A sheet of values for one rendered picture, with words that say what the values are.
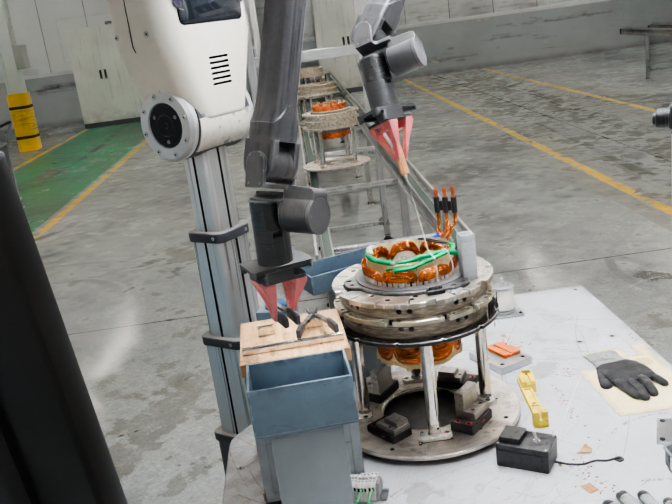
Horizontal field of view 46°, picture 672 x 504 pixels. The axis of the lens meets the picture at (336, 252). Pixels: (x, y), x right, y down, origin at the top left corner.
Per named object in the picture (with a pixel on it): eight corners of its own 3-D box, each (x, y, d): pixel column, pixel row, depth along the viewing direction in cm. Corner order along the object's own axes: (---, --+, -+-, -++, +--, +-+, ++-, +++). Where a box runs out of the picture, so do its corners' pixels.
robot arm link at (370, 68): (362, 61, 157) (350, 57, 152) (393, 48, 154) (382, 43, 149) (372, 94, 157) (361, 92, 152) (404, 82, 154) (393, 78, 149)
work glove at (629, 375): (681, 396, 162) (681, 387, 161) (616, 406, 161) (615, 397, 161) (631, 349, 185) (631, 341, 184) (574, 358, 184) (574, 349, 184)
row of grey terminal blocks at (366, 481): (389, 488, 144) (387, 468, 143) (385, 504, 140) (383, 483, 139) (336, 488, 147) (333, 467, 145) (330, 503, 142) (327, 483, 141)
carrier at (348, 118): (320, 158, 480) (313, 108, 472) (380, 155, 464) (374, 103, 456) (291, 173, 447) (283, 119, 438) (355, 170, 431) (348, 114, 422)
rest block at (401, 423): (392, 419, 161) (391, 409, 160) (410, 427, 157) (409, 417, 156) (376, 427, 159) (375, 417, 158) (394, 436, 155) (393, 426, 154)
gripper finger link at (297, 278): (313, 318, 128) (306, 263, 125) (272, 330, 125) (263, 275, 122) (296, 306, 133) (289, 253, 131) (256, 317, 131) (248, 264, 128)
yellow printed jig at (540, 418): (552, 427, 157) (551, 411, 156) (533, 428, 158) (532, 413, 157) (531, 377, 178) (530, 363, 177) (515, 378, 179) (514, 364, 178)
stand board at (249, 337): (351, 360, 137) (350, 347, 136) (242, 378, 135) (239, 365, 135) (338, 319, 156) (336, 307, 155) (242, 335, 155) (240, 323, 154)
